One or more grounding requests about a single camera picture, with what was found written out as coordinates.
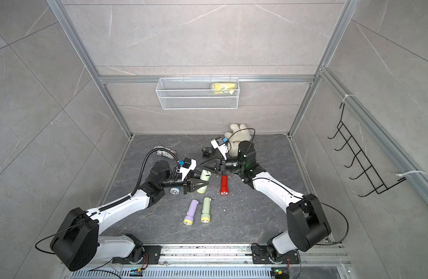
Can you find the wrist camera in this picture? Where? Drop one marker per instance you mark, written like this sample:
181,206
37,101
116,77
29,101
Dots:
221,145
186,166

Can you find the yellow packet in basket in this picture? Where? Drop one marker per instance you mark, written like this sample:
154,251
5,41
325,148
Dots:
224,88

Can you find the black wall hook rack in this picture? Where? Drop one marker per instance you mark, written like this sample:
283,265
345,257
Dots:
360,158

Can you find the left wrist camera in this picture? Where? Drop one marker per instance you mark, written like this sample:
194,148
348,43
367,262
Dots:
186,166

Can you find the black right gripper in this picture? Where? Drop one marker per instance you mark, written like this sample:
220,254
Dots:
211,163

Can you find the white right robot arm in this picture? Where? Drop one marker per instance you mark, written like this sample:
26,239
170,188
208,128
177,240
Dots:
307,224

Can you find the white plush toy dog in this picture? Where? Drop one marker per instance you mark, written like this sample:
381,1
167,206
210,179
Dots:
237,134

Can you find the blue flashlight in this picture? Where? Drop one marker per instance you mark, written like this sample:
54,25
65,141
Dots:
175,191

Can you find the metal base rail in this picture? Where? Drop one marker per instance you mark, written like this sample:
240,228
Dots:
222,261

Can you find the green flashlight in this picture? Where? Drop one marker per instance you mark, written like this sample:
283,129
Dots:
205,217
205,177

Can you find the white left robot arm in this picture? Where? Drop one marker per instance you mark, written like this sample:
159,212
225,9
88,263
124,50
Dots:
80,241

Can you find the lower purple flashlight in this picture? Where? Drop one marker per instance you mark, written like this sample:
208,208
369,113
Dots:
189,218

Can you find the red flashlight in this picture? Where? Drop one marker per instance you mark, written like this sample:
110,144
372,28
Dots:
224,189

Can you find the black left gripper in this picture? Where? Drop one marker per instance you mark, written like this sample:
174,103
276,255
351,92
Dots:
190,182

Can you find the white wire mesh basket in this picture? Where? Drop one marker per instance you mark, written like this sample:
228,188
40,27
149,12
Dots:
195,93

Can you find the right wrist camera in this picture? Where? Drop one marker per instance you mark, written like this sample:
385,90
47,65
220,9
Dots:
221,145

